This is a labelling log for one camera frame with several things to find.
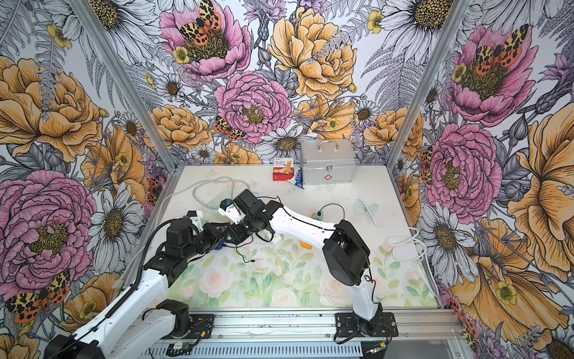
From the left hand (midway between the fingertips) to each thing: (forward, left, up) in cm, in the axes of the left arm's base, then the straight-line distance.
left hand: (230, 232), depth 82 cm
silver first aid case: (+36, -39, +1) cm, 53 cm away
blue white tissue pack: (+35, -25, -9) cm, 44 cm away
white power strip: (+2, -1, +12) cm, 12 cm away
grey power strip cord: (+36, +24, -14) cm, 45 cm away
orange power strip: (0, -28, -12) cm, 30 cm away
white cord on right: (+4, -66, -13) cm, 67 cm away
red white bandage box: (+41, -18, -9) cm, 46 cm away
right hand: (-3, -1, 0) cm, 3 cm away
